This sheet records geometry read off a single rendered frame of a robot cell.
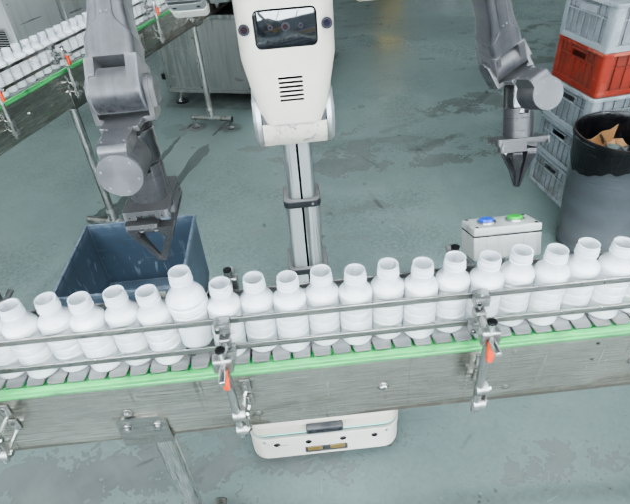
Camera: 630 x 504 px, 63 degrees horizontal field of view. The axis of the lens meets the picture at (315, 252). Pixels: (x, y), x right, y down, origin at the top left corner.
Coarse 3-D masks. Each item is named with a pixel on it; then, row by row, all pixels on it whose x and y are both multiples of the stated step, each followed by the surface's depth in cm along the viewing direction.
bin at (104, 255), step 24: (192, 216) 146; (96, 240) 148; (120, 240) 149; (192, 240) 139; (72, 264) 133; (96, 264) 149; (120, 264) 154; (144, 264) 155; (168, 264) 155; (192, 264) 136; (72, 288) 132; (96, 288) 147; (168, 288) 121
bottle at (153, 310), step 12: (144, 288) 89; (156, 288) 89; (144, 300) 87; (156, 300) 88; (144, 312) 88; (156, 312) 88; (168, 312) 90; (144, 324) 89; (156, 324) 89; (156, 336) 90; (168, 336) 91; (156, 348) 92; (168, 348) 93; (180, 348) 95; (156, 360) 96; (168, 360) 94
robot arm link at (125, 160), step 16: (144, 80) 65; (160, 96) 68; (128, 112) 68; (144, 112) 68; (112, 128) 64; (128, 128) 64; (112, 144) 61; (128, 144) 62; (144, 144) 66; (112, 160) 62; (128, 160) 62; (144, 160) 65; (96, 176) 63; (112, 176) 63; (128, 176) 63; (144, 176) 64; (112, 192) 64; (128, 192) 64
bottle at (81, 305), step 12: (72, 300) 88; (84, 300) 90; (72, 312) 87; (84, 312) 87; (96, 312) 89; (72, 324) 88; (84, 324) 88; (96, 324) 89; (108, 336) 92; (84, 348) 91; (96, 348) 91; (108, 348) 92
